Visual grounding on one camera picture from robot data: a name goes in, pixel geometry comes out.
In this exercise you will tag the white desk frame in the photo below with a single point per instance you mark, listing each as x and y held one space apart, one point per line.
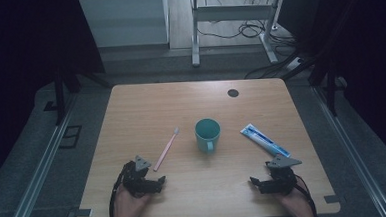
232 12

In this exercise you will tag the teal cup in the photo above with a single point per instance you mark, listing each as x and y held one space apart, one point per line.
208 136

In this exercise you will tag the white panel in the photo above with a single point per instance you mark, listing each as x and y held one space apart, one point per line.
123 22

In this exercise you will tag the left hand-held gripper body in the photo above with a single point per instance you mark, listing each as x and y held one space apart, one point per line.
135 181

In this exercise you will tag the blue white toothpaste tube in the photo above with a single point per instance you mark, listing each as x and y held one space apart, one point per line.
264 140

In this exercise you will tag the grey table bracket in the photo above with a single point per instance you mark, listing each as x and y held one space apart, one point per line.
81 213
332 199

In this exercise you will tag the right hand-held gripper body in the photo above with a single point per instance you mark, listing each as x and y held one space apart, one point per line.
283 180

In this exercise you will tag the dark curtain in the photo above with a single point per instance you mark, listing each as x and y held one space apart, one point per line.
372 62
21 64

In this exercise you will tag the white power strip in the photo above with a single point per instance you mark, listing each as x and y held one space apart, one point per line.
295 63

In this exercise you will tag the person's right hand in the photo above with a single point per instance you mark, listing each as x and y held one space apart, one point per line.
296 203

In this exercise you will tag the black metal stand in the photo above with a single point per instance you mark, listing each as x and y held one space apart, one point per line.
330 84
59 95

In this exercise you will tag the person's left hand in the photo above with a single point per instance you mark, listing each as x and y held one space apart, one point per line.
127 205

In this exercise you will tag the pink toothbrush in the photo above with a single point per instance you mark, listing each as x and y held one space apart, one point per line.
165 151

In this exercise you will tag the dark round table grommet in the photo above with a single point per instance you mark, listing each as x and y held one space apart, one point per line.
233 93

